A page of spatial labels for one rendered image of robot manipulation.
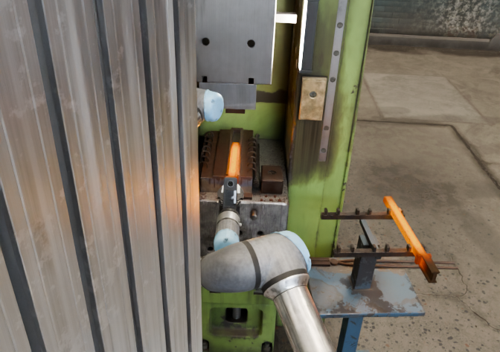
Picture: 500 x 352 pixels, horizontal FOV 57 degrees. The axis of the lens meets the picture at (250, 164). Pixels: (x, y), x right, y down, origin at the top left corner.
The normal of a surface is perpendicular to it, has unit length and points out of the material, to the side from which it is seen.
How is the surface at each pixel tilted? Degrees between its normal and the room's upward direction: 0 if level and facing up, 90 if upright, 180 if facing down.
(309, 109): 90
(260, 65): 90
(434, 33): 92
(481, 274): 0
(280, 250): 25
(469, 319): 0
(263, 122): 90
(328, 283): 0
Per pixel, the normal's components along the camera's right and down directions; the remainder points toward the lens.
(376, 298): 0.04, -0.87
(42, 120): 0.95, 0.19
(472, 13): -0.07, 0.52
